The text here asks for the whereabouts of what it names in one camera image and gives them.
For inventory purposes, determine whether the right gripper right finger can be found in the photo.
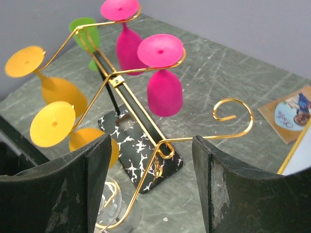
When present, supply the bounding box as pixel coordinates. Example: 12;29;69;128
192;136;311;233

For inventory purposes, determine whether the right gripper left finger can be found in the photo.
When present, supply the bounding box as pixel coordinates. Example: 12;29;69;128
0;134;112;233

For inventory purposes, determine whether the clear wine glass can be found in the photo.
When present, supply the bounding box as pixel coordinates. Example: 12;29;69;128
96;176;143;233

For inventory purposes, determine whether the orange wine glass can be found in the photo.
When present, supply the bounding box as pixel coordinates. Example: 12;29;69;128
4;46;87;117
30;100;120;169

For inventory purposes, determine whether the green wine glass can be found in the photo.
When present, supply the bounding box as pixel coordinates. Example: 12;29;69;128
69;17;101;72

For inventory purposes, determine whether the back pink wine glass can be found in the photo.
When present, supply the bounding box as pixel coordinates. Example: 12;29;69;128
101;0;148;70

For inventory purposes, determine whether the brown hello card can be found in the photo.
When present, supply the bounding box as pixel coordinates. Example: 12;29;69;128
258;85;311;144

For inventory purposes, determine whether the white board with gold frame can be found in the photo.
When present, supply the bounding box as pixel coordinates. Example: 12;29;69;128
277;120;311;176

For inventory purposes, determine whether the gold wire wine glass rack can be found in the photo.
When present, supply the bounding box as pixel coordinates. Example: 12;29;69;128
41;6;255;231

